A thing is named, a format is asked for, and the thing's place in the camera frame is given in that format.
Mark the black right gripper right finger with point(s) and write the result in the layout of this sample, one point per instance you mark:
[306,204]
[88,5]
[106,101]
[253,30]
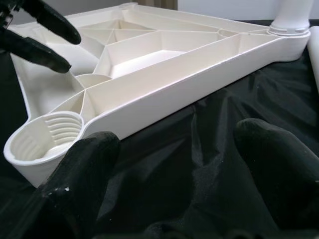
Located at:
[281,189]

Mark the black table cloth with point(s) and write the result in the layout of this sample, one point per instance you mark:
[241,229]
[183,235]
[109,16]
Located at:
[224,99]

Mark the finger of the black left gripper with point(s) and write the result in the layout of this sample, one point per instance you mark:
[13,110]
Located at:
[35,52]
[54,22]

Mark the white plastic table top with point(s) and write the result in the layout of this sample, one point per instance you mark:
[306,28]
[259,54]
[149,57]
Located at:
[174,82]

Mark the white plastic table leg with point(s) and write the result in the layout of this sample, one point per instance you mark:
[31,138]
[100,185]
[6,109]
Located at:
[289,15]
[315,62]

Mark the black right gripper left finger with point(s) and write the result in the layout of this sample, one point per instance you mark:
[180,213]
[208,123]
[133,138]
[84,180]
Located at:
[82,194]

